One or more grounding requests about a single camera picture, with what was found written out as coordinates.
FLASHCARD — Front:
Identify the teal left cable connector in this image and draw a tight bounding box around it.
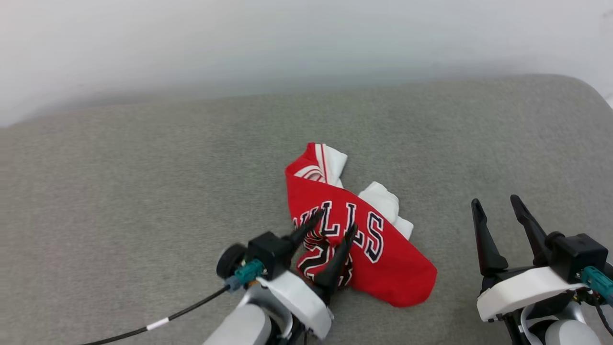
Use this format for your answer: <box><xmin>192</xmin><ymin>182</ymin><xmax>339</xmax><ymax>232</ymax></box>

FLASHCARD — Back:
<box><xmin>225</xmin><ymin>259</ymin><xmax>265</xmax><ymax>293</ymax></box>

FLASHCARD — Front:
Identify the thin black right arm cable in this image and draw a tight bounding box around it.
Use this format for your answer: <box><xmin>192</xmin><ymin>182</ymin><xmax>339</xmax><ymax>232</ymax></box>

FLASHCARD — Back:
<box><xmin>594</xmin><ymin>301</ymin><xmax>613</xmax><ymax>337</ymax></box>

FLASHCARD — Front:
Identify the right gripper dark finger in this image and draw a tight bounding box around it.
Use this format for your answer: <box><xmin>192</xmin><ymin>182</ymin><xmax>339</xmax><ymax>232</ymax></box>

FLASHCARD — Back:
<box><xmin>510</xmin><ymin>194</ymin><xmax>552</xmax><ymax>267</ymax></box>
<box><xmin>471</xmin><ymin>198</ymin><xmax>509</xmax><ymax>278</ymax></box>

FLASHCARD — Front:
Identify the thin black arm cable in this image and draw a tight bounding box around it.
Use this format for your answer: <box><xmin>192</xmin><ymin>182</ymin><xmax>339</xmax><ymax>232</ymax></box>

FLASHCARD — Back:
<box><xmin>79</xmin><ymin>286</ymin><xmax>231</xmax><ymax>345</ymax></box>
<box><xmin>594</xmin><ymin>301</ymin><xmax>613</xmax><ymax>337</ymax></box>

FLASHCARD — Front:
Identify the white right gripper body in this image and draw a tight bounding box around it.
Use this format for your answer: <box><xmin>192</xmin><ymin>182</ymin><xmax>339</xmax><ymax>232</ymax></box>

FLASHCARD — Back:
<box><xmin>476</xmin><ymin>265</ymin><xmax>588</xmax><ymax>323</ymax></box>

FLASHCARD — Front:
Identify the grey fabric sofa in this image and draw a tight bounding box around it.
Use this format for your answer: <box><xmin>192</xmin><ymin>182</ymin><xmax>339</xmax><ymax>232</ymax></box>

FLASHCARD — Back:
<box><xmin>0</xmin><ymin>74</ymin><xmax>613</xmax><ymax>345</ymax></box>

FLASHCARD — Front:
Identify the teal cable connector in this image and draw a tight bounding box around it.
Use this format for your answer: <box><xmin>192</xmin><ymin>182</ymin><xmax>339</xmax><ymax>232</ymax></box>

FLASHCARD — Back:
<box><xmin>225</xmin><ymin>259</ymin><xmax>265</xmax><ymax>293</ymax></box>
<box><xmin>581</xmin><ymin>266</ymin><xmax>613</xmax><ymax>306</ymax></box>

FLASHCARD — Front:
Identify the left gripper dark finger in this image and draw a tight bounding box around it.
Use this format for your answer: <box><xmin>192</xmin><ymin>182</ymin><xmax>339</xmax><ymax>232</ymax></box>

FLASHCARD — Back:
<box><xmin>282</xmin><ymin>209</ymin><xmax>326</xmax><ymax>251</ymax></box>
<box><xmin>313</xmin><ymin>224</ymin><xmax>358</xmax><ymax>296</ymax></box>

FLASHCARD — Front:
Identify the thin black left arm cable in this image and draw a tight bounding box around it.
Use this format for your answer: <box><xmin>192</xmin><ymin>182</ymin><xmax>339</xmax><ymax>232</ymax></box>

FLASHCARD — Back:
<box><xmin>79</xmin><ymin>286</ymin><xmax>231</xmax><ymax>345</ymax></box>

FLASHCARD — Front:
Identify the red Bulls basketball jersey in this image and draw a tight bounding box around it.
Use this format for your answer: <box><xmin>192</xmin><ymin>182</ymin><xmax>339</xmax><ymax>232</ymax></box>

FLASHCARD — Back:
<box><xmin>285</xmin><ymin>142</ymin><xmax>438</xmax><ymax>308</ymax></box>

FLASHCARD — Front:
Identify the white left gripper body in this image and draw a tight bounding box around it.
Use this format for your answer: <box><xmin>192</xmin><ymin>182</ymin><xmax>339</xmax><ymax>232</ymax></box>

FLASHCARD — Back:
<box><xmin>258</xmin><ymin>270</ymin><xmax>335</xmax><ymax>340</ymax></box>

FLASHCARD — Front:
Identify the teal right cable connector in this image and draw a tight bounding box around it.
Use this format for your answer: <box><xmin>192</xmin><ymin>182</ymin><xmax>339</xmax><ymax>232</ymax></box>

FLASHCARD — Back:
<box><xmin>581</xmin><ymin>266</ymin><xmax>613</xmax><ymax>306</ymax></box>

